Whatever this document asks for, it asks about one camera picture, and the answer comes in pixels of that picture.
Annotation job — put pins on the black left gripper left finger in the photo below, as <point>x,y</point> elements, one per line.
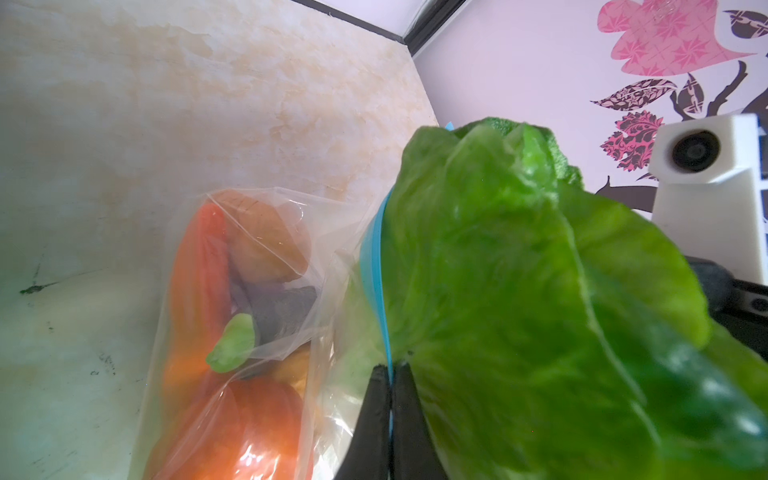
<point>369,454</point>

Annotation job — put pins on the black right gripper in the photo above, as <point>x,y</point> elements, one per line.
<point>738,305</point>

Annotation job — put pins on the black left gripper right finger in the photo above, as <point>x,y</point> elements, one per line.
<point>413,455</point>

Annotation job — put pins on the clear zip top bag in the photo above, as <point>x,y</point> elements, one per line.
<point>377,313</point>

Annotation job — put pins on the green cabbage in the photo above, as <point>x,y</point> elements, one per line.
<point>576,342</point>

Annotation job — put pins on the orange carrot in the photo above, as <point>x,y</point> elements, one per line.
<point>199,299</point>

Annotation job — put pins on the purple onion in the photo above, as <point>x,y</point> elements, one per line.
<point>280,313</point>

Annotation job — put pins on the green chili pepper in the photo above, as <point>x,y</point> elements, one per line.
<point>240,336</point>

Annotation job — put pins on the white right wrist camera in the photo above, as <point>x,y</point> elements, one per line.
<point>711,175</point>

